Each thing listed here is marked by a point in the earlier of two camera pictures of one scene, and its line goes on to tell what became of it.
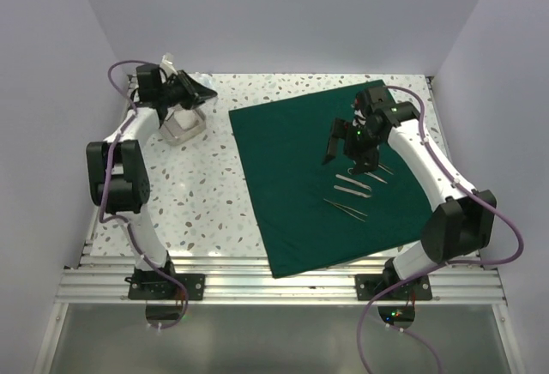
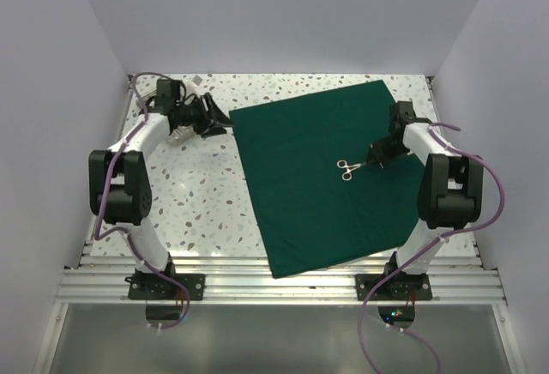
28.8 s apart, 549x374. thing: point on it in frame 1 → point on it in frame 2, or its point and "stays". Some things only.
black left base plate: x=194 y=284 stays
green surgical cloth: x=312 y=213 stays
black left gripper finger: x=190 y=101 → x=213 y=129
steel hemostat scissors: x=370 y=174 → x=347 y=175
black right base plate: x=371 y=286 stays
